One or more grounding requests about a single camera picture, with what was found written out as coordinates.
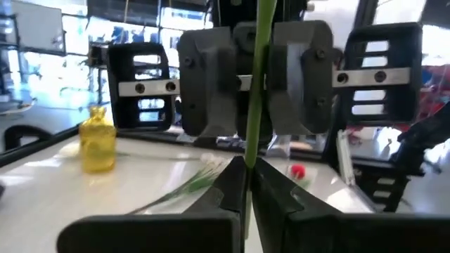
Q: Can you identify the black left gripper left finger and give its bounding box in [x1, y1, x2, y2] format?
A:
[57, 156, 249, 253]

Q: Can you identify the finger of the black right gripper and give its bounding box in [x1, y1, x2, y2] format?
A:
[266, 20, 335, 137]
[176, 26, 243, 138]

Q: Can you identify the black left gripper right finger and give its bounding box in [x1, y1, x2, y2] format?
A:
[250, 157, 450, 253]

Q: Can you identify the black artificial tulip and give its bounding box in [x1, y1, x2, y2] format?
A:
[243, 0, 278, 171]

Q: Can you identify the white blossom spray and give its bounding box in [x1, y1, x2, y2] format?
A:
[128, 153, 231, 215]

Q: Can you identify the red artificial tulip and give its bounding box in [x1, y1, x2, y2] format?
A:
[290, 163, 313, 190]

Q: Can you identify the yellow glass vase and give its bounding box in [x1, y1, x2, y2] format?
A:
[78, 105, 117, 174]

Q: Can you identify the black chair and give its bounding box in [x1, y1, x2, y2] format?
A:
[3, 124, 53, 153]

